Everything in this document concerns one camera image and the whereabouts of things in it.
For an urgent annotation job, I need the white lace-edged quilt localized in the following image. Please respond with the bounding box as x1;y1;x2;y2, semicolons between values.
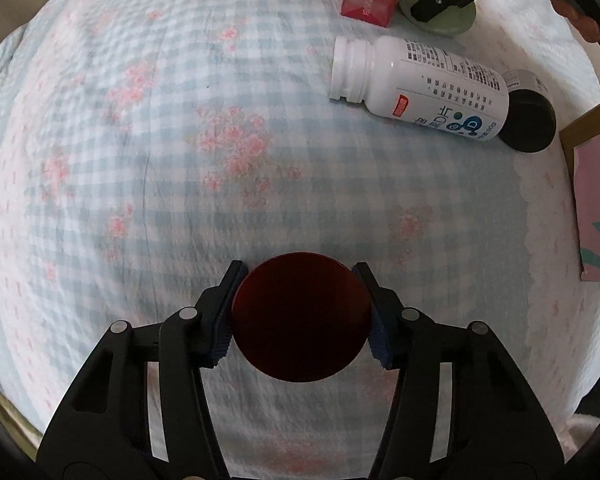
472;0;600;441

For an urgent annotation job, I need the pink cardboard box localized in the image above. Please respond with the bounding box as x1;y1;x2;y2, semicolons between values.
560;92;600;282

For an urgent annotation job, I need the white pill bottle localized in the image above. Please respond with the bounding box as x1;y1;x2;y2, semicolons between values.
329;35;510;143

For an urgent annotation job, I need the dark red round tin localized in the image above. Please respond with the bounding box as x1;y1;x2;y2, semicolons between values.
231;251;372;382

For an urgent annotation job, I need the blue checked floral bedsheet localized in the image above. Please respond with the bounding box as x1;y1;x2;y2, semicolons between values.
0;0;588;480

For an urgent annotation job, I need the black-lidded glass jar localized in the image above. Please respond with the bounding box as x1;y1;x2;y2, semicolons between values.
500;70;557;154

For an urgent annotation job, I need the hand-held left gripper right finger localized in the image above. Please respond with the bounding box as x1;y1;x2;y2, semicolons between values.
351;261;566;480

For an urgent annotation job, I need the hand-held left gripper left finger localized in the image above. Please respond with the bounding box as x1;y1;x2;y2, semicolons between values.
36;260;248;480

